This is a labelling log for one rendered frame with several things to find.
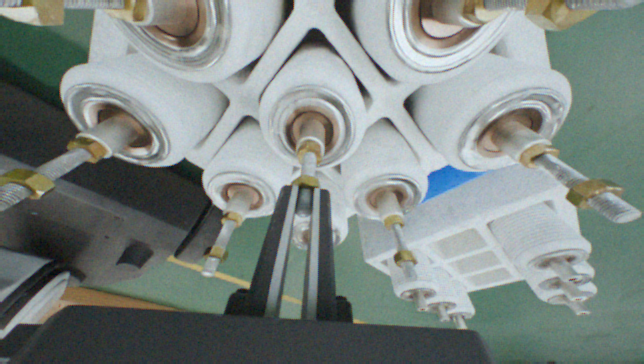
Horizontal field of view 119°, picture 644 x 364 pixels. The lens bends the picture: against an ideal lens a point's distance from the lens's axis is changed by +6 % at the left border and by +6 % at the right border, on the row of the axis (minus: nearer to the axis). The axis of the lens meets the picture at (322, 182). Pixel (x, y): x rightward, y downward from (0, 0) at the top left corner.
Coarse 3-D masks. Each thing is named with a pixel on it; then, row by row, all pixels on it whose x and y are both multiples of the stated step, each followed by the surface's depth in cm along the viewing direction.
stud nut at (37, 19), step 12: (24, 0) 6; (36, 0) 6; (48, 0) 6; (60, 0) 6; (0, 12) 6; (12, 12) 6; (24, 12) 6; (36, 12) 6; (48, 12) 6; (60, 12) 6; (36, 24) 6; (48, 24) 6; (60, 24) 7
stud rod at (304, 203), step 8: (304, 160) 13; (312, 160) 13; (304, 168) 12; (312, 168) 12; (304, 192) 10; (312, 192) 11; (304, 200) 10; (312, 200) 10; (296, 208) 10; (304, 208) 10; (304, 216) 10
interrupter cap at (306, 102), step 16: (288, 96) 14; (304, 96) 14; (320, 96) 14; (336, 96) 14; (272, 112) 15; (288, 112) 15; (304, 112) 15; (320, 112) 15; (336, 112) 15; (352, 112) 15; (272, 128) 16; (288, 128) 16; (336, 128) 16; (352, 128) 16; (288, 144) 17; (336, 144) 17; (352, 144) 17; (288, 160) 18; (336, 160) 18
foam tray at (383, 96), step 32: (320, 0) 16; (96, 32) 18; (288, 32) 18; (320, 32) 26; (512, 32) 17; (256, 64) 28; (352, 64) 19; (544, 64) 19; (256, 96) 22; (384, 96) 21; (224, 128) 24; (416, 128) 24; (192, 160) 28
